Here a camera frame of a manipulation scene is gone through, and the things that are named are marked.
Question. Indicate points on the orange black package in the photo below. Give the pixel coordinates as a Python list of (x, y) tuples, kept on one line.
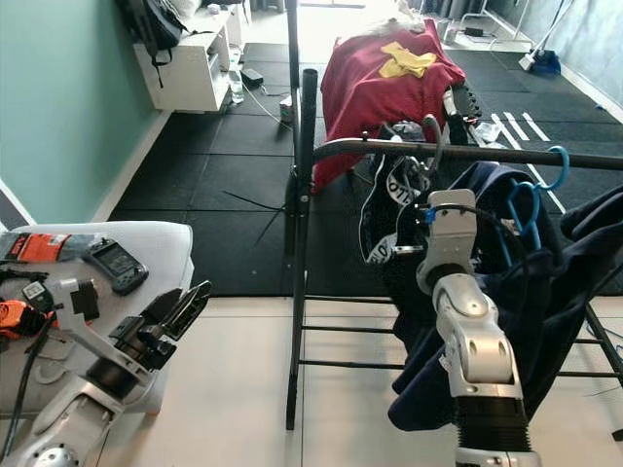
[(39, 246)]

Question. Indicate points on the grey plastic hanger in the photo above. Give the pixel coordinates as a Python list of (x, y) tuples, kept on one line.
[(438, 131)]

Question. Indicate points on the black backpack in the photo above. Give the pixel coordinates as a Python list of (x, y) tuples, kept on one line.
[(151, 24)]

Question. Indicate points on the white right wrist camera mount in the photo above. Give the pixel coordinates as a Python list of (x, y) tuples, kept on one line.
[(448, 238)]

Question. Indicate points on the blue mop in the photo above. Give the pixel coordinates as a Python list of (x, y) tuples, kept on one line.
[(545, 63)]

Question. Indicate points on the white shelf unit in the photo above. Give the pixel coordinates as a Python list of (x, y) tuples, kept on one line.
[(190, 78)]

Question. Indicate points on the red cloth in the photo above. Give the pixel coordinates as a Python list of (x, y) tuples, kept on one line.
[(370, 97)]

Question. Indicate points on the black handheld device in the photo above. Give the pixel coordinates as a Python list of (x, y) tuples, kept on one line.
[(117, 263)]

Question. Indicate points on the orange black tool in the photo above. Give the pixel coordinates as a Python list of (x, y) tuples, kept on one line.
[(15, 318)]

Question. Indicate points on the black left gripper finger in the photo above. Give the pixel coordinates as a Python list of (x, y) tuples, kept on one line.
[(192, 309), (163, 309)]

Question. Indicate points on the thin black pole stand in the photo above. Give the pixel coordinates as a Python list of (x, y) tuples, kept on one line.
[(293, 58)]

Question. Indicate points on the yellow cloth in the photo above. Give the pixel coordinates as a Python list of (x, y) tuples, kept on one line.
[(404, 63)]

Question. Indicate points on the blue plastic hanger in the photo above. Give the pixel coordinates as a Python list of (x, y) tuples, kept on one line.
[(563, 170)]

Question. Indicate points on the grey padded ottoman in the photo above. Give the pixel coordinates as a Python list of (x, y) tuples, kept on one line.
[(156, 248)]

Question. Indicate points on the small grey box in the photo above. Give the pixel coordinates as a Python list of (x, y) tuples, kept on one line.
[(286, 109)]

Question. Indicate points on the black metal clothes rack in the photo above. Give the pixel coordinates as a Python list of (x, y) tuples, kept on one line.
[(370, 146)]

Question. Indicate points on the black garment with white print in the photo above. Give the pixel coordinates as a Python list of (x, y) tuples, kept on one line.
[(380, 209)]

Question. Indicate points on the navy blue garment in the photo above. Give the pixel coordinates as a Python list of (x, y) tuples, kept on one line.
[(565, 302)]

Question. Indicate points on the clear plastic bottle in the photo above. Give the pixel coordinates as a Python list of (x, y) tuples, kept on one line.
[(235, 83)]

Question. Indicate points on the white plastic bag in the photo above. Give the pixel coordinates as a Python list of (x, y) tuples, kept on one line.
[(185, 8)]

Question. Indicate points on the black power adapter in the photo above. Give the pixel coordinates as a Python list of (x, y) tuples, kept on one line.
[(251, 77)]

